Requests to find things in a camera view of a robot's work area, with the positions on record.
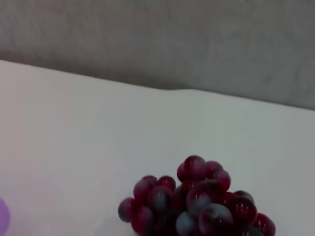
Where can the dark red grape bunch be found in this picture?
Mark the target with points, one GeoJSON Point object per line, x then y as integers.
{"type": "Point", "coordinates": [197, 196]}

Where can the purple wavy glass plate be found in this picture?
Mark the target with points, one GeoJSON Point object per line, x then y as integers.
{"type": "Point", "coordinates": [3, 214]}

